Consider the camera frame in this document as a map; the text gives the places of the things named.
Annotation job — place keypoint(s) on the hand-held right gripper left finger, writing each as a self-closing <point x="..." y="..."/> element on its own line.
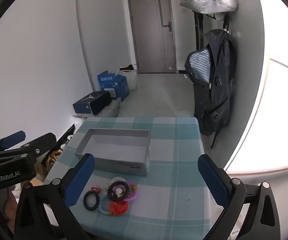
<point x="80" y="180"/>

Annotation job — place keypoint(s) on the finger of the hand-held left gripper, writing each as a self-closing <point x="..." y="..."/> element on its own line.
<point x="14" y="138"/>
<point x="42" y="142"/>

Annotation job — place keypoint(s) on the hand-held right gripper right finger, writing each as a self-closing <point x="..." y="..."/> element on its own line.
<point x="212" y="180"/>

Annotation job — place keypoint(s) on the round translucent white case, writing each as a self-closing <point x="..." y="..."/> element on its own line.
<point x="117" y="179"/>

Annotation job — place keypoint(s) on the grey cardboard box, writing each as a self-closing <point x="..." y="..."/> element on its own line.
<point x="124" y="165"/>

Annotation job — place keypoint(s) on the red jewelry piece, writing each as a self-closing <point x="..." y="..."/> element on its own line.
<point x="119" y="207"/>

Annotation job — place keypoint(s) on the person's left hand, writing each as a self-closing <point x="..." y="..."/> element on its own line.
<point x="10" y="200"/>

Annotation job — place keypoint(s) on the teal checked tablecloth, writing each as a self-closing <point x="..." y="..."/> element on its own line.
<point x="171" y="155"/>

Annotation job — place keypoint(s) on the dark blue shoe box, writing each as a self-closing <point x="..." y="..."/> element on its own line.
<point x="99" y="103"/>

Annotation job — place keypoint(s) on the dark backpack with striped lining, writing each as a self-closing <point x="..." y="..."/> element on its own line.
<point x="216" y="100"/>

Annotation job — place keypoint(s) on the blue cardboard box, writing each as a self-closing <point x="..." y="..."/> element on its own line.
<point x="109" y="82"/>

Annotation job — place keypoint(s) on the white plastic bag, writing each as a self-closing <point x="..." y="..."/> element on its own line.
<point x="131" y="78"/>

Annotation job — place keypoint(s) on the black item on bag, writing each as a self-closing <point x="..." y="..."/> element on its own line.
<point x="128" y="67"/>

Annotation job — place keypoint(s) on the black coat rack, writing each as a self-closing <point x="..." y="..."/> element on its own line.
<point x="198" y="30"/>

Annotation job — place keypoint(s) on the grey door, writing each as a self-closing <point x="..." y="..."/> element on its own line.
<point x="146" y="30"/>

